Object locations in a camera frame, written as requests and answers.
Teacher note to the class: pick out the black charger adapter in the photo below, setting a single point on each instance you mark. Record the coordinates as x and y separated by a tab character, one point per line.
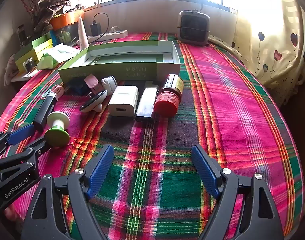
95	29

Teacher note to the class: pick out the small dark jar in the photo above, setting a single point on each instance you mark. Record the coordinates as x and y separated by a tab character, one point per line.
29	64

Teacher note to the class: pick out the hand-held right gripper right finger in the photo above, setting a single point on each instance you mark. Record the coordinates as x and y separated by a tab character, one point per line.
205	170

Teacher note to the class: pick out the white power strip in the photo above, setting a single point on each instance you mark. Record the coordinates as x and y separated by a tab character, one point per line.
112	35

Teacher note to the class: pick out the grey fan heater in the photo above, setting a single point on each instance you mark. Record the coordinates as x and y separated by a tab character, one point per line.
193	27

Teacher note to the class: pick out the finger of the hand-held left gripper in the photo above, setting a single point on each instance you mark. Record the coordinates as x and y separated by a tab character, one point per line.
36	147
21	133

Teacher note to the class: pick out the white charger adapter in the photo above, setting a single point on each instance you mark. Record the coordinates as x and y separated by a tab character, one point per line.
122	100

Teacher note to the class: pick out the green cardboard box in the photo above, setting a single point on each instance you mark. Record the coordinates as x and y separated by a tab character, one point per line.
105	72

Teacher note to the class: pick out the orange box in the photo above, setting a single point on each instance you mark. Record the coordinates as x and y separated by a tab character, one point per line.
65	19

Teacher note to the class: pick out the pink green plaid blanket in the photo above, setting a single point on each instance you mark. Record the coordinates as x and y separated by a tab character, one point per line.
167	142

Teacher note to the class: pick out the green white round cap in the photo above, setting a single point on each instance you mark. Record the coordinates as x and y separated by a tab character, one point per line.
58	132

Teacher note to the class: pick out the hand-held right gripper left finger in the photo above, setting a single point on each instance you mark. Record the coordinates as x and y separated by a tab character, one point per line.
100	170

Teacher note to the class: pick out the black round device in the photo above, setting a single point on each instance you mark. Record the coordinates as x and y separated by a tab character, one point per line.
92	103

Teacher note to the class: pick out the white cosmetic tube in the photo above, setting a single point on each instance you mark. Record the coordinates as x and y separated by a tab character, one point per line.
83	37

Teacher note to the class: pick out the white tissue sheet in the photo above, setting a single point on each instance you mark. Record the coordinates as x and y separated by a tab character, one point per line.
63	52

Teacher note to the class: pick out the yellow-green box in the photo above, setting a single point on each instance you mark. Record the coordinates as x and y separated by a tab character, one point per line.
32	50

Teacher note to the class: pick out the white plug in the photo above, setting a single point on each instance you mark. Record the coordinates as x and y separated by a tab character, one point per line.
114	29

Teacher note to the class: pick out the green tissue pack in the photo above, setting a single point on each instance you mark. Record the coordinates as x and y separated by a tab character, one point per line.
46	62

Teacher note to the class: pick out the dark glossy box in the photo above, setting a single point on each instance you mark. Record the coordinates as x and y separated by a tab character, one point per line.
67	32

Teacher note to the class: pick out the small white round device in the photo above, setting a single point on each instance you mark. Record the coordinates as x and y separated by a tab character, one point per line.
109	85

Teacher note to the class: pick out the brown bottle red cap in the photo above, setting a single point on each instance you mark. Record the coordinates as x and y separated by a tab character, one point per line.
167	102

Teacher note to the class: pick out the black rectangular device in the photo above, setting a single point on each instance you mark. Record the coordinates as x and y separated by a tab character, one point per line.
45	112

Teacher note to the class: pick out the cream heart print curtain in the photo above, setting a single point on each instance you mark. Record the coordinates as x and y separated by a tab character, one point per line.
272	42

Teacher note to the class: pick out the pink case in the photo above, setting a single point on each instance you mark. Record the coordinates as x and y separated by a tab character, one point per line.
93	83

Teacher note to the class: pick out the silver lighter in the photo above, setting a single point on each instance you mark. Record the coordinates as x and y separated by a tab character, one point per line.
145	105

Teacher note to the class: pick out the pink rounded strip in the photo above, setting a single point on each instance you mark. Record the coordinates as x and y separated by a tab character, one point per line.
56	91

